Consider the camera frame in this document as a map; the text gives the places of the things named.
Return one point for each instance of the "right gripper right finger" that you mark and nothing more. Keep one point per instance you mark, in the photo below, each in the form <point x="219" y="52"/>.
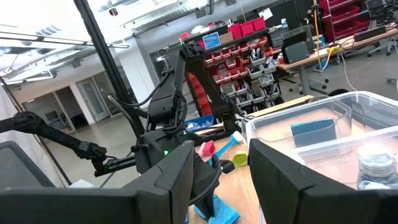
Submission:
<point x="311" y="208"/>

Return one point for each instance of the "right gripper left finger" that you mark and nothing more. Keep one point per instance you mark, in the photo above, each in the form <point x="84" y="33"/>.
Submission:
<point x="93" y="208"/>

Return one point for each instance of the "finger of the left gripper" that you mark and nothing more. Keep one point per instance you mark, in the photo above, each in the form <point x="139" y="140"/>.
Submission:
<point x="205" y="183"/>

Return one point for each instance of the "blue sponge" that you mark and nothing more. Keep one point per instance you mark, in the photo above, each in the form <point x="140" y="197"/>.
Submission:
<point x="224" y="213"/>
<point x="314" y="133"/>

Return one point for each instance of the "green dish brush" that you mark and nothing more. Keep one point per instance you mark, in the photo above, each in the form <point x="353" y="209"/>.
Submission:
<point x="240" y="158"/>

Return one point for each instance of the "blue dish brush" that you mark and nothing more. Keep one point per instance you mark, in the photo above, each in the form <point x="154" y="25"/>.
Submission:
<point x="237" y="137"/>

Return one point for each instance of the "blue dish soap bottle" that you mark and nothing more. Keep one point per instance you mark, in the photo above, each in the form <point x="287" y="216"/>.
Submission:
<point x="376" y="165"/>

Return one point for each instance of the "blue crate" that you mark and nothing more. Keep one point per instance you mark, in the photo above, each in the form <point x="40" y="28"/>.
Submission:
<point x="202" y="123"/>

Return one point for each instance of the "glass door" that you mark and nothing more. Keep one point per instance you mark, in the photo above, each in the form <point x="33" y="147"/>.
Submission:
<point x="93" y="99"/>

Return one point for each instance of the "clear plastic deep bin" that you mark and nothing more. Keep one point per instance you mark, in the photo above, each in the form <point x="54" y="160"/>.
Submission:
<point x="367" y="112"/>

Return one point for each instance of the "parts shelf rack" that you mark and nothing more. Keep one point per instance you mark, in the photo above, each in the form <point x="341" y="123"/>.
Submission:
<point x="248" y="77"/>

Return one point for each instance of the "cardboard box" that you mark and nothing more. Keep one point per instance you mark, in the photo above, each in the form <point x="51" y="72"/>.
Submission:
<point x="226" y="38"/>

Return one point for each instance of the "red storage bin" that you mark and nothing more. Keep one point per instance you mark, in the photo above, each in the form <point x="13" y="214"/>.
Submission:
<point x="235" y="31"/>
<point x="247" y="28"/>
<point x="259" y="24"/>

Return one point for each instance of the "wooden workbench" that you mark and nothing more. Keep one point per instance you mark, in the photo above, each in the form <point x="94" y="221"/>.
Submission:
<point x="311" y="59"/>

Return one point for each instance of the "black equipment case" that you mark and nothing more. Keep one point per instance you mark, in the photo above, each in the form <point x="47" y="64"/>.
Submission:
<point x="295" y="51"/>

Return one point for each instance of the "white paper note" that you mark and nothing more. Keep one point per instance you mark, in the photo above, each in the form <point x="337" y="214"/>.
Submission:
<point x="265" y="14"/>

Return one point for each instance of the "black power strip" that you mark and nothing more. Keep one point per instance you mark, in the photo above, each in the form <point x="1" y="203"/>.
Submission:
<point x="370" y="34"/>

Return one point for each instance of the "black aluminium table frame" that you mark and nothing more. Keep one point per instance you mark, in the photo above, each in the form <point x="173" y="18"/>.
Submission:
<point x="105" y="56"/>

